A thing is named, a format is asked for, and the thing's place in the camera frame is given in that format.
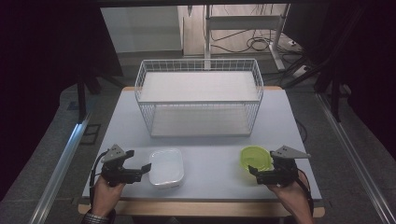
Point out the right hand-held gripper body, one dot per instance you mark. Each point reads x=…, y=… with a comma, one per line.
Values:
x=281, y=174

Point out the person's right hand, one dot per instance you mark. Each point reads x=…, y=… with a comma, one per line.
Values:
x=288, y=193

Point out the white metal desk frame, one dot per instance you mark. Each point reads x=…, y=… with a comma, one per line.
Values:
x=243, y=22

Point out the black stand leg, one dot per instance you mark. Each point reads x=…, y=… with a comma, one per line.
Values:
x=335, y=99
x=82, y=99

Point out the aluminium rail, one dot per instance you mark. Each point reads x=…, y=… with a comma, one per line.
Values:
x=62, y=168
x=355, y=155

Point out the white square container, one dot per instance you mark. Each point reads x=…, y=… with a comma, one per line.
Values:
x=166, y=168

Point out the green round container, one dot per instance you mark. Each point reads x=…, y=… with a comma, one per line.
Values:
x=255, y=157

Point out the white power strip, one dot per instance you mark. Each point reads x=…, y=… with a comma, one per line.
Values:
x=301, y=71

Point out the white board panel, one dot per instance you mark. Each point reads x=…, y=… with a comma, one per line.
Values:
x=140, y=29

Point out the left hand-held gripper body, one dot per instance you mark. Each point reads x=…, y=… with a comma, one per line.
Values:
x=116, y=171

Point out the person's left hand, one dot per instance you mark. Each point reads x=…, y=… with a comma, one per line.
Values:
x=106, y=196

